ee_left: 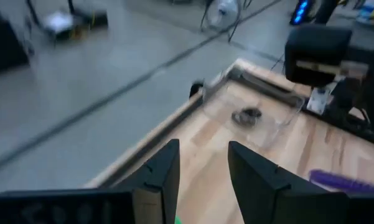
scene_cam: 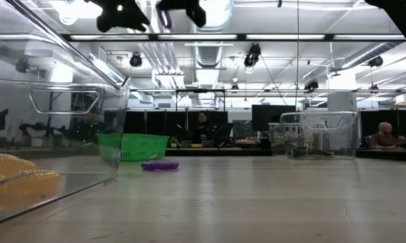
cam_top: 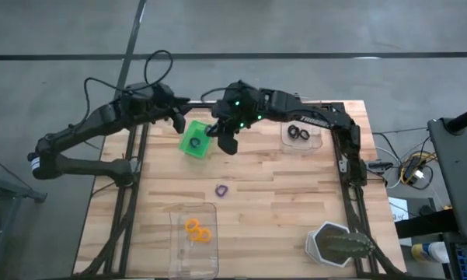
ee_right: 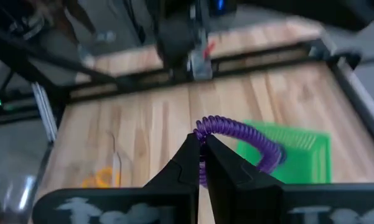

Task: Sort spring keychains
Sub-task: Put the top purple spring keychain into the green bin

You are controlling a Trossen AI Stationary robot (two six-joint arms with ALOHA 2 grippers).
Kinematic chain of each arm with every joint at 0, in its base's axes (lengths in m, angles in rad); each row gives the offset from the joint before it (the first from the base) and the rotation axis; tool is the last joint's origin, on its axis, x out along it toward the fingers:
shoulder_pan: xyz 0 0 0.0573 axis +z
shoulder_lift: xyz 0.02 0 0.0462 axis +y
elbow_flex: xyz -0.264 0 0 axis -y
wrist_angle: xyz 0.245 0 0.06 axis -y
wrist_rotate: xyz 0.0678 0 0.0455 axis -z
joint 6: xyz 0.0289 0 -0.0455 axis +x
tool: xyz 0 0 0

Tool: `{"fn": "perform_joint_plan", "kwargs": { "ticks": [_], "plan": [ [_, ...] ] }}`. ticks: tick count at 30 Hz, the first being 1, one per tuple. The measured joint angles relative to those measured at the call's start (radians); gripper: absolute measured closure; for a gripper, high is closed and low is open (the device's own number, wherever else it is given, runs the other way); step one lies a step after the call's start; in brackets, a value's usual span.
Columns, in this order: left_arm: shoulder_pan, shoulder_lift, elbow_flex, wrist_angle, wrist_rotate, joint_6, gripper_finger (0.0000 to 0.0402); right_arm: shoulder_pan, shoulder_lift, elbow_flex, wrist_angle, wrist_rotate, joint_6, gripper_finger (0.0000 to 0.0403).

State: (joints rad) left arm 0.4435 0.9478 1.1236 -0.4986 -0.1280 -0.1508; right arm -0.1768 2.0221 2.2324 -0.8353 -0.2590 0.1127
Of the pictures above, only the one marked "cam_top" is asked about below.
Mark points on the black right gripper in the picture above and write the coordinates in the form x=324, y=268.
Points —
x=227, y=142

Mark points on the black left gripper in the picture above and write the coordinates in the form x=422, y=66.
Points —
x=179, y=122

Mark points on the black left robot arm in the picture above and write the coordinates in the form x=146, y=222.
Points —
x=85, y=124

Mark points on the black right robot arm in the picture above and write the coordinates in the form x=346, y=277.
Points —
x=314, y=116

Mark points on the green plastic basket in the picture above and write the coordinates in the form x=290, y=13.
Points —
x=200, y=151

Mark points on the clear plastic bin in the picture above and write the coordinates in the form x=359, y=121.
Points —
x=194, y=264
x=314, y=144

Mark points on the potted cactus in white pot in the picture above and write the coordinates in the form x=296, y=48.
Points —
x=314, y=245

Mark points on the black power adapter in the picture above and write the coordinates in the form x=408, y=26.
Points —
x=378, y=166

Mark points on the grey metal stand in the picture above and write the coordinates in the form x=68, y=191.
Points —
x=11, y=190

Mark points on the white paper sheet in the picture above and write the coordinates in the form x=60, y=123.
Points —
x=398, y=210

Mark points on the black shelf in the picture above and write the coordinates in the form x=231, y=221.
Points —
x=423, y=225

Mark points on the white cleaner bottle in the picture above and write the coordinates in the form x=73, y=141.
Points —
x=431, y=252

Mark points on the dark grey equipment panel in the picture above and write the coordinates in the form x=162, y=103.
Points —
x=458, y=175

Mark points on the black round pole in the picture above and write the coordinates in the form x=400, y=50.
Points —
x=464, y=118

